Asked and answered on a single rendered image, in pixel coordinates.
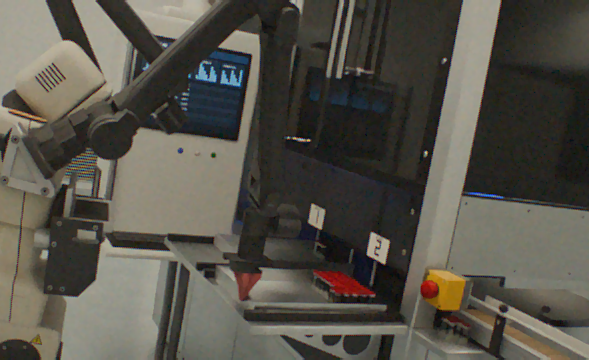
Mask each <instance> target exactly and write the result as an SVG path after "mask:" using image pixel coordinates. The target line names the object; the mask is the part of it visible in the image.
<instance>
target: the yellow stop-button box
mask: <svg viewBox="0 0 589 360"><path fill-rule="evenodd" d="M426 280H433V281H434V282H435V283H436V285H437V287H436V294H435V297H434V298H433V299H425V298H422V299H423V300H424V301H425V302H427V303H429V304H431V305H432V306H434V307H436V308H437V309H439V310H444V311H452V310H465V308H466V307H467V302H468V298H469V293H470V289H471V284H472V280H470V279H468V278H466V277H464V276H462V275H460V274H458V273H456V272H454V271H441V270H429V273H427V278H426Z"/></svg>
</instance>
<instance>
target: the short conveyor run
mask: <svg viewBox="0 0 589 360"><path fill-rule="evenodd" d="M469 304H470V305H472V306H474V307H476V308H478V309H465V310H452V311H451V312H450V316H455V317H458V320H459V319H462V320H464V321H465V322H466V323H469V324H471V328H470V335H469V339H468V341H469V342H471V343H473V344H474V345H476V346H477V347H479V348H481V349H482V350H484V351H485V354H484V358H483V359H471V360H589V345H587V344H585V343H583V342H581V341H579V340H577V339H575V338H574V337H573V338H572V337H570V336H568V335H566V334H564V333H562V332H560V331H558V330H556V329H554V328H552V327H550V326H548V325H547V324H548V321H549V320H550V317H548V316H547V313H549V312H551V309H552V308H551V306H549V305H546V304H544V305H542V308H541V310H542V311H543V312H544V313H543V314H539V318H538V320H537V319H535V318H533V317H531V316H529V315H527V314H525V313H523V312H521V311H520V312H519V311H517V310H515V309H513V308H511V307H509V306H507V305H505V304H503V303H502V302H500V301H498V300H496V299H494V298H492V297H490V296H488V295H487V296H486V299H485V303H484V302H482V301H480V300H478V299H476V298H475V297H473V296H471V295H470V300H469Z"/></svg>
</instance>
